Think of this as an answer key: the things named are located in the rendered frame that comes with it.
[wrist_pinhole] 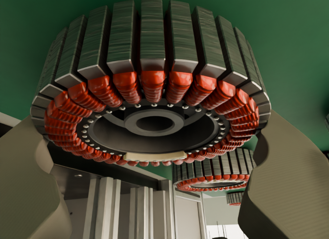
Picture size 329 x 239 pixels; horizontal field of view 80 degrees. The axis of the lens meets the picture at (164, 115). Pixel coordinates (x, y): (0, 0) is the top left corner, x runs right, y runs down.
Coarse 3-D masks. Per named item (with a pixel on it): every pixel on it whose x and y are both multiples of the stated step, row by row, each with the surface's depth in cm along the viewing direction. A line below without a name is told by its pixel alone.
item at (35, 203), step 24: (24, 120) 9; (0, 144) 8; (24, 144) 8; (0, 168) 7; (24, 168) 7; (48, 168) 9; (0, 192) 6; (24, 192) 6; (48, 192) 6; (0, 216) 5; (24, 216) 5; (48, 216) 5
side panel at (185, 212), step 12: (168, 180) 40; (168, 192) 39; (180, 192) 44; (192, 192) 53; (168, 204) 38; (180, 204) 46; (192, 204) 55; (168, 216) 37; (180, 216) 45; (192, 216) 53; (204, 216) 59; (168, 228) 36; (180, 228) 43; (192, 228) 51; (204, 228) 56
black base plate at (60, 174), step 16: (0, 128) 16; (48, 144) 19; (64, 160) 20; (80, 160) 22; (64, 176) 24; (80, 176) 24; (96, 176) 25; (112, 176) 27; (128, 176) 31; (144, 176) 35; (64, 192) 36; (80, 192) 37; (128, 192) 40
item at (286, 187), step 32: (288, 128) 9; (256, 160) 9; (288, 160) 7; (320, 160) 7; (256, 192) 6; (288, 192) 6; (320, 192) 6; (256, 224) 6; (288, 224) 5; (320, 224) 5
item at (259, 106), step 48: (144, 0) 7; (96, 48) 6; (144, 48) 6; (192, 48) 6; (240, 48) 7; (48, 96) 7; (96, 96) 6; (144, 96) 7; (192, 96) 7; (240, 96) 7; (96, 144) 11; (144, 144) 13; (192, 144) 12; (240, 144) 11
